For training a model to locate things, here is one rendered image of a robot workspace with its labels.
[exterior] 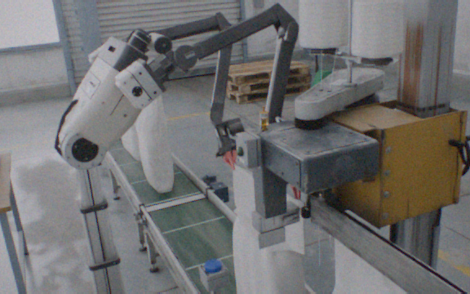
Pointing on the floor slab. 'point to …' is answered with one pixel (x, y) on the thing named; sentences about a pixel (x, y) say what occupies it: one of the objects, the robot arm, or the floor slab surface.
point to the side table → (5, 204)
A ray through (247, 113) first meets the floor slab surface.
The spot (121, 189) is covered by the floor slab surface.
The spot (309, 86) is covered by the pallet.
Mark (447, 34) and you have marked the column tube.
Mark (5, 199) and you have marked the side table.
